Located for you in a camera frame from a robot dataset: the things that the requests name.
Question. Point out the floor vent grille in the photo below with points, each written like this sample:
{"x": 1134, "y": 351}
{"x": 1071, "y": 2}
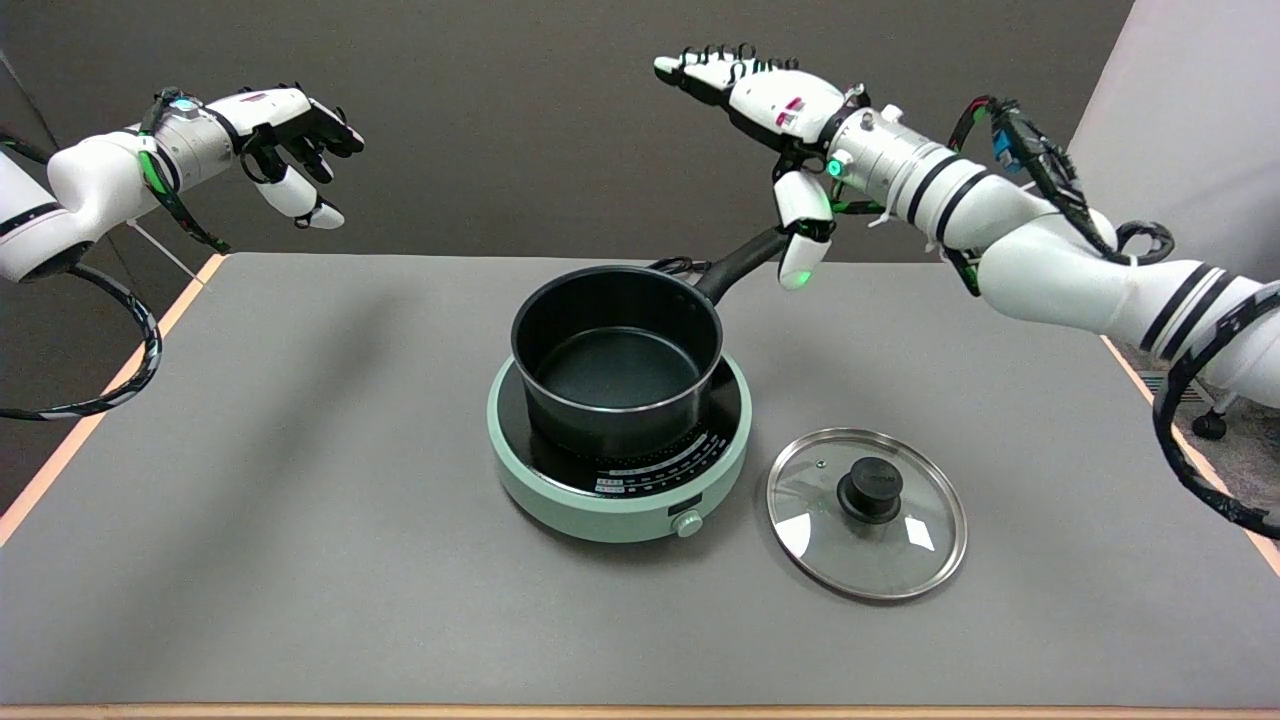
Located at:
{"x": 1160, "y": 385}

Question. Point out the glass lid with black knob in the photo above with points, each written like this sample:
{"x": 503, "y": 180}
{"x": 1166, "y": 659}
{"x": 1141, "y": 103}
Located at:
{"x": 880, "y": 540}

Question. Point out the mint green induction cooker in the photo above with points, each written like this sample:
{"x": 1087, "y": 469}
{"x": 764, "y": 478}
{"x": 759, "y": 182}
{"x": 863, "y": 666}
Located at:
{"x": 620, "y": 510}

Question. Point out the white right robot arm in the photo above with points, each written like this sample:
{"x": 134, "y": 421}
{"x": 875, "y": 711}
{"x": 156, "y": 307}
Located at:
{"x": 1050, "y": 265}

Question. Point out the wheeled stand leg with caster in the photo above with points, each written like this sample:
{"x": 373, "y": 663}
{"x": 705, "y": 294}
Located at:
{"x": 1210, "y": 424}

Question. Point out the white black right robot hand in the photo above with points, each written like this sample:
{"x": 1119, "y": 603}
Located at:
{"x": 785, "y": 100}

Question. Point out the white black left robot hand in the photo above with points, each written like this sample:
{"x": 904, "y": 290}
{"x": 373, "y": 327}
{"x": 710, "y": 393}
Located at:
{"x": 290, "y": 110}

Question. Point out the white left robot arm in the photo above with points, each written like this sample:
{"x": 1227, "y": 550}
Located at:
{"x": 90, "y": 185}

